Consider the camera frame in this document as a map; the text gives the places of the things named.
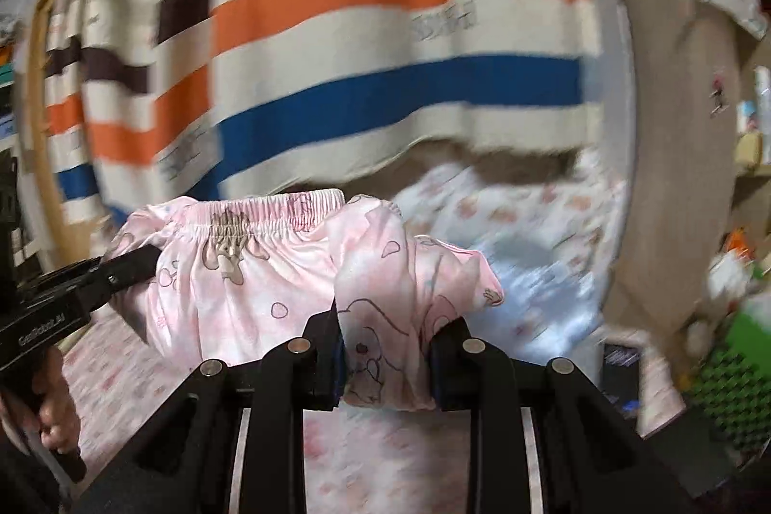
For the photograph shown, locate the striped hanging blanket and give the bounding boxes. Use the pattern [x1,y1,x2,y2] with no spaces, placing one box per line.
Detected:
[36,0,606,226]

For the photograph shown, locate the person's left hand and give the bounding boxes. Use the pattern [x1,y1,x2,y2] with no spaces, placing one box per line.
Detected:
[30,350,82,455]

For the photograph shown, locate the green checkered cloth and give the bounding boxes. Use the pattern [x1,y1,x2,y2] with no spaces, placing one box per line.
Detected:
[687,303,771,461]

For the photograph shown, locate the wooden cabinet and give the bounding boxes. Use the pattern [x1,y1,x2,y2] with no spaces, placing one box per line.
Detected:
[602,0,771,346]

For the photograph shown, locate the printed bed sheet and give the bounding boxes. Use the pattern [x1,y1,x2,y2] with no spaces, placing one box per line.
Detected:
[60,158,688,514]

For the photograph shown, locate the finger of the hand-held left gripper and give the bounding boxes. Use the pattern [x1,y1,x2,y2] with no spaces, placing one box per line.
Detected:
[90,244,160,304]

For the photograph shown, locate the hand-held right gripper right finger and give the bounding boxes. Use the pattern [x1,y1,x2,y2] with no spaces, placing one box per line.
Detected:
[429,318,700,514]

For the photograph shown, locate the white bottle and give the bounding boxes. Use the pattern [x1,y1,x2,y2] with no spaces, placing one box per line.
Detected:
[692,0,769,39]

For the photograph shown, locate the light blue satin pants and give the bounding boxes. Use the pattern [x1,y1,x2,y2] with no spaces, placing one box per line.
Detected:
[476,243,609,358]

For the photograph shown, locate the pink printed pants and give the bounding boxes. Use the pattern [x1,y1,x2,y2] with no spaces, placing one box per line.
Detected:
[105,189,507,411]

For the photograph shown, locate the white orange plush toy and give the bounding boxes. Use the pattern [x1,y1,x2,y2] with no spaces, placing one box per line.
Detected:
[705,228,763,310]

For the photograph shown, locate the smartphone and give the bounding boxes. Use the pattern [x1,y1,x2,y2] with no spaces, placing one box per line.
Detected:
[602,342,642,419]

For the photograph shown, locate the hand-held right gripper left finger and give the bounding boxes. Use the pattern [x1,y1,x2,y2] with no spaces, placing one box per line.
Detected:
[72,306,346,514]

